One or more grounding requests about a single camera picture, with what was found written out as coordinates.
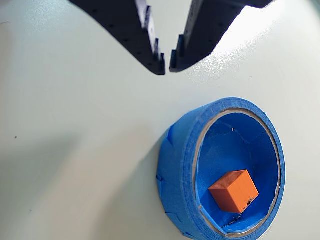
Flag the orange cube block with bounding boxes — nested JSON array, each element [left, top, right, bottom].
[[208, 169, 260, 214]]

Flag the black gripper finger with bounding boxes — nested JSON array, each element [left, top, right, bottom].
[[169, 0, 273, 74], [68, 0, 166, 76]]

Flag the blue tape roll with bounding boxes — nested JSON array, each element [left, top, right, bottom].
[[156, 96, 286, 240]]

